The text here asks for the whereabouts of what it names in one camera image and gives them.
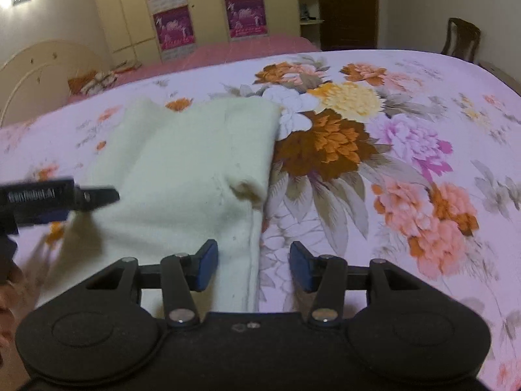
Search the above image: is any dark brown door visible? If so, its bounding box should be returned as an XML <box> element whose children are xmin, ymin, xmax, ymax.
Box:
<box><xmin>317</xmin><ymin>0</ymin><xmax>380</xmax><ymax>52</ymax></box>

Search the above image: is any cream rounded headboard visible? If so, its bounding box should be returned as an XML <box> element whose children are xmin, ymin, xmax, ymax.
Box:
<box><xmin>0</xmin><ymin>40</ymin><xmax>113</xmax><ymax>128</ymax></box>

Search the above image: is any orange patterned pillow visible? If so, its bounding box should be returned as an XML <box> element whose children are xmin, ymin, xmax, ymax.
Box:
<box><xmin>67</xmin><ymin>62</ymin><xmax>141</xmax><ymax>95</ymax></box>

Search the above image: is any person's left hand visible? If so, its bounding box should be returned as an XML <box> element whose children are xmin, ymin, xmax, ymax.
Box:
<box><xmin>0</xmin><ymin>269</ymin><xmax>29</xmax><ymax>371</ymax></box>

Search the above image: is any floral pink blanket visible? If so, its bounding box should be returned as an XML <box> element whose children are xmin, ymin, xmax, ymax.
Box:
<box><xmin>0</xmin><ymin>49</ymin><xmax>521</xmax><ymax>391</ymax></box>

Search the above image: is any dark wooden chair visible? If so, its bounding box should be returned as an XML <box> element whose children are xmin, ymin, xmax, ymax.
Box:
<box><xmin>441</xmin><ymin>17</ymin><xmax>482</xmax><ymax>64</ymax></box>

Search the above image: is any cream corner shelf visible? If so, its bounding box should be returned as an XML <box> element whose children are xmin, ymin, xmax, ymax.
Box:
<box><xmin>296</xmin><ymin>0</ymin><xmax>325</xmax><ymax>50</ymax></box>

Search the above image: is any cream wardrobe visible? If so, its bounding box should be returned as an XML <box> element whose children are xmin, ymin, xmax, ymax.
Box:
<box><xmin>90</xmin><ymin>0</ymin><xmax>300</xmax><ymax>64</ymax></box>

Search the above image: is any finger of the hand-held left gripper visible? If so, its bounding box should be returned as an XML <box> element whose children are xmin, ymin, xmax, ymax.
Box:
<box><xmin>77</xmin><ymin>188</ymin><xmax>120</xmax><ymax>211</ymax></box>
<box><xmin>24</xmin><ymin>211</ymin><xmax>70</xmax><ymax>227</ymax></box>

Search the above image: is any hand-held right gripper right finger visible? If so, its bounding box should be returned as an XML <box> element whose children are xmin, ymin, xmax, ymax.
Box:
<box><xmin>290</xmin><ymin>241</ymin><xmax>432</xmax><ymax>328</ymax></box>

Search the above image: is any cream knitted sweater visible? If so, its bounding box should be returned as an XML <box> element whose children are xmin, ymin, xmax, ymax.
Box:
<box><xmin>41</xmin><ymin>98</ymin><xmax>282</xmax><ymax>314</ymax></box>

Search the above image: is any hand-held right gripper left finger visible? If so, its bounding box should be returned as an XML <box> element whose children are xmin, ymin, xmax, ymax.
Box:
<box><xmin>85</xmin><ymin>239</ymin><xmax>218</xmax><ymax>328</ymax></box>

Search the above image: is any plain pink bed sheet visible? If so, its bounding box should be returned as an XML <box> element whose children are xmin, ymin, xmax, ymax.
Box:
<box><xmin>65</xmin><ymin>35</ymin><xmax>322</xmax><ymax>104</ymax></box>

